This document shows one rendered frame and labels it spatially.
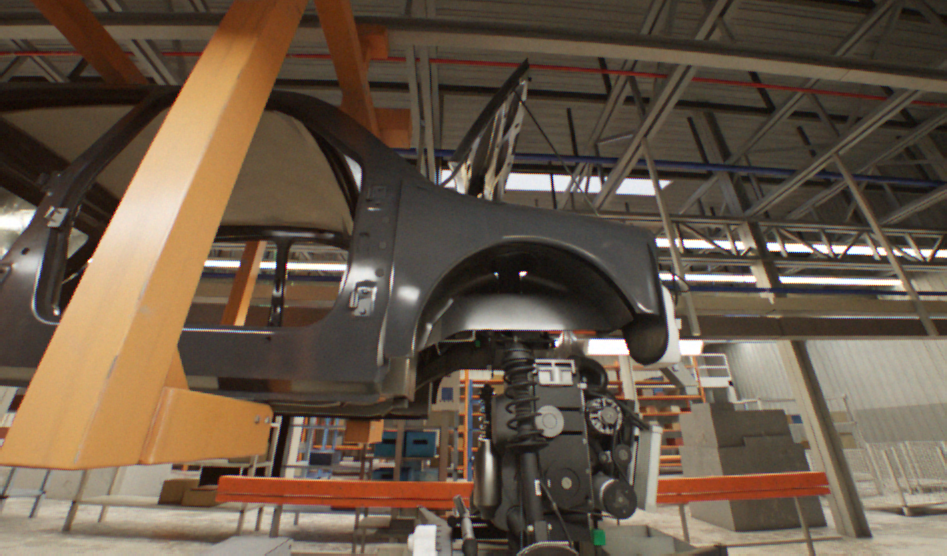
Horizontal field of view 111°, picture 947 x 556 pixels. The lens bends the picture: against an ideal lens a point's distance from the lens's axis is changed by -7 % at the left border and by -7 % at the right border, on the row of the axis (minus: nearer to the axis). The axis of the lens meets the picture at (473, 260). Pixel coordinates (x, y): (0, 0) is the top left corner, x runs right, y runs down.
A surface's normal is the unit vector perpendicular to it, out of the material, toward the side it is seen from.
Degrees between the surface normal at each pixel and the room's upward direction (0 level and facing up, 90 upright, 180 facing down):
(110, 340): 90
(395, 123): 90
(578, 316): 90
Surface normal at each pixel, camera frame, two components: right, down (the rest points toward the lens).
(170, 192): 0.06, -0.44
